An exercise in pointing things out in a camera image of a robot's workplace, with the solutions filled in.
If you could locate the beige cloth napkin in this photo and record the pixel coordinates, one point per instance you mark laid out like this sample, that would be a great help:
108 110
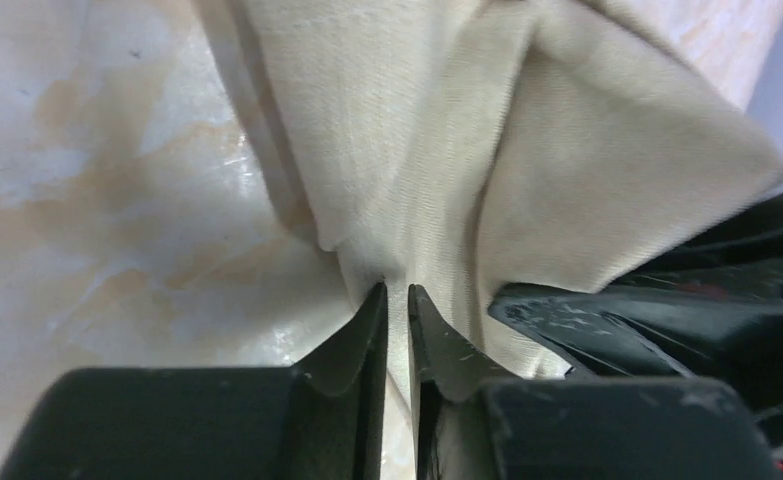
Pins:
464 145

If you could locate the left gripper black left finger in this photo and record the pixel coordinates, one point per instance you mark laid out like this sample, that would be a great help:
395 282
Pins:
320 418

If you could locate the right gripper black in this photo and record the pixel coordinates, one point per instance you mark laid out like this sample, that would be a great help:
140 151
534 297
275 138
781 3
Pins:
684 313

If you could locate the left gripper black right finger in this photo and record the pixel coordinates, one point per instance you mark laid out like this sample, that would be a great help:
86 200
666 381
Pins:
476 420

